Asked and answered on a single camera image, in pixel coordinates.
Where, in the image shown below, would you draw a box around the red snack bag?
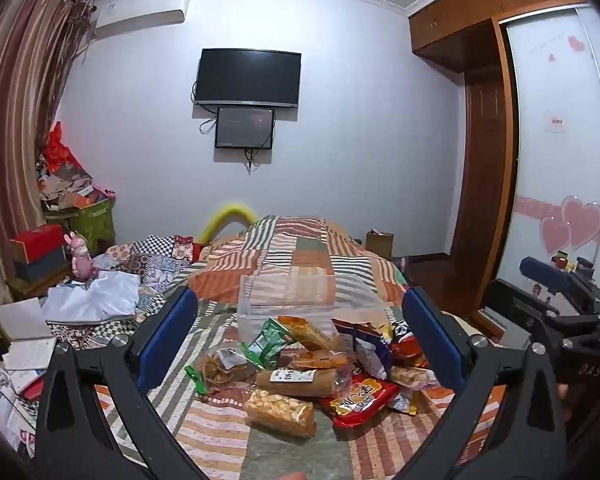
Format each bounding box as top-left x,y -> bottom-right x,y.
380,322 -> 428,361

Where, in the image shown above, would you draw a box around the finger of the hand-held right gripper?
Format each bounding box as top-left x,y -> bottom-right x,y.
519,256 -> 598,306
487,277 -> 600,351

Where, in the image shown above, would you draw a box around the small black wall monitor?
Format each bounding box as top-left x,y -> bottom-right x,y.
215,106 -> 274,150

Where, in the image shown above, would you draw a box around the person's right hand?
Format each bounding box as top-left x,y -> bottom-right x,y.
555,384 -> 574,428

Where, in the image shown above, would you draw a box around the yellow foam tube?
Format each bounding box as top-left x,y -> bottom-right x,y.
198,203 -> 258,246

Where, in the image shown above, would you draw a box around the small cardboard box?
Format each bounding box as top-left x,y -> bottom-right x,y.
365,230 -> 395,259

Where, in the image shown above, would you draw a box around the white cloth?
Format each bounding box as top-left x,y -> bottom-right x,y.
42,270 -> 142,325

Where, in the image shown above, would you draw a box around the orange snack packet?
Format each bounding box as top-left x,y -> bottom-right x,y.
280,350 -> 353,372

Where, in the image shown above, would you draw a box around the clear cracker packet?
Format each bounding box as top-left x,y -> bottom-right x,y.
387,365 -> 438,391

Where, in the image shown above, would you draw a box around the biscuit packet with white label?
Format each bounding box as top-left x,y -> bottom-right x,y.
255,367 -> 353,397

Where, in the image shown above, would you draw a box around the striped brown curtain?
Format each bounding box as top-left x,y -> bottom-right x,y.
0,0 -> 98,306

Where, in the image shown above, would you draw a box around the clear bag of fried twists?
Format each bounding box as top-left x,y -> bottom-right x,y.
184,347 -> 258,401

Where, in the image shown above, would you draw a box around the long orange cracker packet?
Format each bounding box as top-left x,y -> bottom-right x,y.
277,316 -> 333,352

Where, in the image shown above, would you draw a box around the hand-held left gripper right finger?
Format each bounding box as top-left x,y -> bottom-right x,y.
395,285 -> 571,480

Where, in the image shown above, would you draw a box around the clear plastic container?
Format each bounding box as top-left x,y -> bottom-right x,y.
237,274 -> 386,356

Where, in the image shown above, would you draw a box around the red box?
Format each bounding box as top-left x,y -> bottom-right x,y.
10,224 -> 66,264

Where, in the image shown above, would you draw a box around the clear packet of golden balls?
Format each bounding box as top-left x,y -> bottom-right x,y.
244,387 -> 317,438

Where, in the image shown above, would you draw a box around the green snack packet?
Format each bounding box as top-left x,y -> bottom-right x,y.
237,317 -> 286,368

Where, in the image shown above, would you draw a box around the blue snack bag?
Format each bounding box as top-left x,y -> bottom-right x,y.
332,319 -> 393,381

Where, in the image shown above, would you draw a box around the green storage box with clutter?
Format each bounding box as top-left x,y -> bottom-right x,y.
36,155 -> 116,213

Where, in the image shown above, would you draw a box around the white heart-decal wardrobe door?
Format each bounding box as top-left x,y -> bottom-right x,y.
500,4 -> 600,311

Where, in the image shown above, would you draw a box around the red noodle packet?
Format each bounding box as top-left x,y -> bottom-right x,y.
320,379 -> 401,428

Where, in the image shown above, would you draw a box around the pink rabbit toy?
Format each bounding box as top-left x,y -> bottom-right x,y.
64,231 -> 97,281

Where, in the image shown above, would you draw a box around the black wall television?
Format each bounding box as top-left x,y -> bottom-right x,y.
193,48 -> 302,109

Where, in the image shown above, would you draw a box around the wooden door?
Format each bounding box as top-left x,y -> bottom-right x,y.
447,17 -> 523,336

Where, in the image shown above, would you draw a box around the checkered patterned cloth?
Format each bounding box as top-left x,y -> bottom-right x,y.
92,234 -> 203,291

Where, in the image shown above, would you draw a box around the white air conditioner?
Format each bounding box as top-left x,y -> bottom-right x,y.
96,0 -> 191,28

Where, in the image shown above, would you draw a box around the grey box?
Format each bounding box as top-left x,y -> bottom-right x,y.
14,249 -> 70,283

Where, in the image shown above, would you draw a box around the red plastic bag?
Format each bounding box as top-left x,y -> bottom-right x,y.
45,121 -> 83,173

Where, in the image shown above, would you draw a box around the wooden nightstand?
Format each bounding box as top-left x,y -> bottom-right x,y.
5,265 -> 73,301

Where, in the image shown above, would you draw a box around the striped patchwork blanket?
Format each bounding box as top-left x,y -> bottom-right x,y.
95,215 -> 486,480

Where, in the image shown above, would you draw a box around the white book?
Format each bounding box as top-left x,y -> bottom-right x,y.
0,297 -> 56,341

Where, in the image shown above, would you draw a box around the small silver snack packet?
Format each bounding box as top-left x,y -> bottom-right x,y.
385,390 -> 421,416

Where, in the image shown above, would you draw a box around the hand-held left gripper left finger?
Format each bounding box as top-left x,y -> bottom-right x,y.
34,285 -> 208,480

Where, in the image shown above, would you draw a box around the green storage crate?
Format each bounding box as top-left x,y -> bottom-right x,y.
55,197 -> 117,256

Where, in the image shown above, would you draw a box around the wooden overhead cabinet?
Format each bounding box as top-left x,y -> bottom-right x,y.
409,0 -> 598,73

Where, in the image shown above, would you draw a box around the loose papers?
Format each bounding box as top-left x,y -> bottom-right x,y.
2,337 -> 58,373

